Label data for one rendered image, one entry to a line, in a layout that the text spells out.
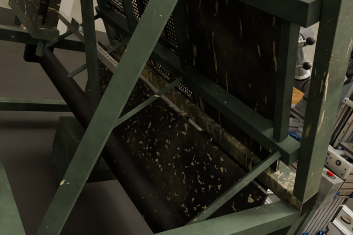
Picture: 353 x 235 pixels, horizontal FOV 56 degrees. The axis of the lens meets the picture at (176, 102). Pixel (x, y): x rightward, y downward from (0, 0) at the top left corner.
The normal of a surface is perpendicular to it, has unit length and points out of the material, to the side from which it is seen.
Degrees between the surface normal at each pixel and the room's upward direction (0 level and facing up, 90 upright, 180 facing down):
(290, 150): 34
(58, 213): 83
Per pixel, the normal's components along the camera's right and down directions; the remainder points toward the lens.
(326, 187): -0.76, -0.04
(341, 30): 0.55, 0.48
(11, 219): 0.34, -0.87
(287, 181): -0.14, -0.75
